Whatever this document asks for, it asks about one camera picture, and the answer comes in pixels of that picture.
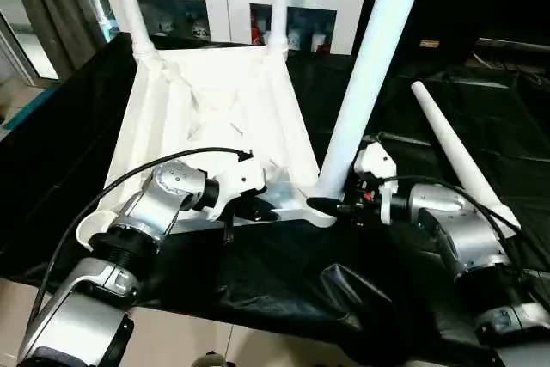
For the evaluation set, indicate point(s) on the white plastic table top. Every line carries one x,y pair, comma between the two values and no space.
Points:
215,96

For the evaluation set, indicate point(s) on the white plastic table leg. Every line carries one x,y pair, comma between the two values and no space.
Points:
460,148
280,6
131,6
374,62

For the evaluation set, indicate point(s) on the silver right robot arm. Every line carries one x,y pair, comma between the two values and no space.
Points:
464,229

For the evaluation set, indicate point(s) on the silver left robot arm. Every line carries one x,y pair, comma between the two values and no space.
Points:
167,195

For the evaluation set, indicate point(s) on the black work mat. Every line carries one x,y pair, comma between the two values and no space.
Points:
301,281

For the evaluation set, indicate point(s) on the white red mug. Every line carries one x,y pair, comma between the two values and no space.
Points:
324,47

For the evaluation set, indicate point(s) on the teal floor mat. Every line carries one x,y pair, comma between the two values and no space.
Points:
26,107

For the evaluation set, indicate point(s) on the grey curtain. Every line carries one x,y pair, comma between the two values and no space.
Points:
51,14

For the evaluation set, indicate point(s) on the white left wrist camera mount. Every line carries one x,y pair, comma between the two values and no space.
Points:
240,173

